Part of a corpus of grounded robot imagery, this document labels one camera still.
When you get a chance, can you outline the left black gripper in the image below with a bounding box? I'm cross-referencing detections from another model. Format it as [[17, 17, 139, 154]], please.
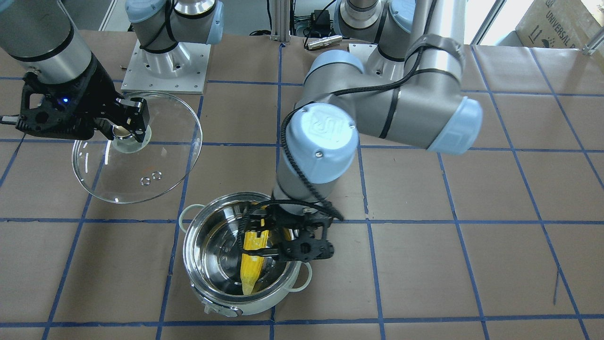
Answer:
[[243, 201, 336, 263]]

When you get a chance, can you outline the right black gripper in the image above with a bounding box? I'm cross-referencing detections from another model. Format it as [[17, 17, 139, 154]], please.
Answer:
[[16, 56, 150, 144]]

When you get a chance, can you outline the yellow corn cob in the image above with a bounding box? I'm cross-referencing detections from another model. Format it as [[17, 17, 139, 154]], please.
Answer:
[[240, 230, 270, 296]]

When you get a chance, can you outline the glass pot lid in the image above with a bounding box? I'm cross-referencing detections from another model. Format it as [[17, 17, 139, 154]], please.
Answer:
[[72, 91, 203, 204]]

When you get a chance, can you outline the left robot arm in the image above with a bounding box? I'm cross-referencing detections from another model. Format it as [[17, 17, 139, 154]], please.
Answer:
[[237, 0, 483, 262]]

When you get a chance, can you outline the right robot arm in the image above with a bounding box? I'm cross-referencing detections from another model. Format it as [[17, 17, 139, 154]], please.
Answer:
[[0, 0, 224, 145]]

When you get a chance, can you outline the white steel cooking pot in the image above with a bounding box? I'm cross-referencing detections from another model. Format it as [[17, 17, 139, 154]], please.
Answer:
[[178, 192, 313, 317]]

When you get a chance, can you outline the silver metal connector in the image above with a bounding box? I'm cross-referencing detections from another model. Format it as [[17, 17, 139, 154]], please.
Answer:
[[305, 35, 343, 51]]

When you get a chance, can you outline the cardboard box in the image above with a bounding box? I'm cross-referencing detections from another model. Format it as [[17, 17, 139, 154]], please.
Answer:
[[515, 0, 604, 48]]

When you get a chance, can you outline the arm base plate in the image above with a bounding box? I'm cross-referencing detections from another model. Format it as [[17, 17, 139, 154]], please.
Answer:
[[121, 42, 212, 94], [349, 43, 405, 80]]

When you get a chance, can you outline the aluminium frame post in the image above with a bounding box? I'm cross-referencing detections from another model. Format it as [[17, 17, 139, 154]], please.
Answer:
[[268, 0, 293, 44]]

